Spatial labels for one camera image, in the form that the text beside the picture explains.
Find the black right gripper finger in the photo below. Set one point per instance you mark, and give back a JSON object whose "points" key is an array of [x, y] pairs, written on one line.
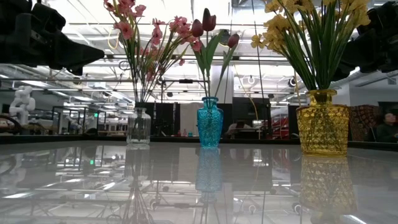
{"points": [[354, 59]]}

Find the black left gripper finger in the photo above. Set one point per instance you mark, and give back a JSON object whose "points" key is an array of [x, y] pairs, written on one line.
{"points": [[77, 53]]}

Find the yellow artificial flower bunch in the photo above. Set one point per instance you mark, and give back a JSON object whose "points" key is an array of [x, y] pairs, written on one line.
{"points": [[276, 28], [329, 46]]}

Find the pink artificial flower bunch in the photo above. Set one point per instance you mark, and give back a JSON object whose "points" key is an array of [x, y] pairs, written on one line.
{"points": [[183, 29], [156, 34], [126, 29]]}

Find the dark red artificial tulip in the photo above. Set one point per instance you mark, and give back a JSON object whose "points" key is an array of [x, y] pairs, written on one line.
{"points": [[209, 18], [233, 40], [197, 28]]}

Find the yellow glass vase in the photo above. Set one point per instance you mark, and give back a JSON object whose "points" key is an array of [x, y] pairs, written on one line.
{"points": [[323, 127]]}

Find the clear glass vase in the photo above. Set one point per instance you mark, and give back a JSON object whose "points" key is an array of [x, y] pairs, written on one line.
{"points": [[139, 127]]}

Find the blue glass vase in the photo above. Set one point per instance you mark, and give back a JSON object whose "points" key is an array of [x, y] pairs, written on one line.
{"points": [[210, 124]]}

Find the patterned hanging fabric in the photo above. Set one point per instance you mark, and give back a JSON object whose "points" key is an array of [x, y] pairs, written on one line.
{"points": [[365, 123]]}

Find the person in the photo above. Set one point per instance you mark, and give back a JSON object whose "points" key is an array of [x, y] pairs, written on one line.
{"points": [[388, 127]]}

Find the black cabinet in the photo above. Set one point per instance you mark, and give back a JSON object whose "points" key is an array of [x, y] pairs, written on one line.
{"points": [[248, 109]]}

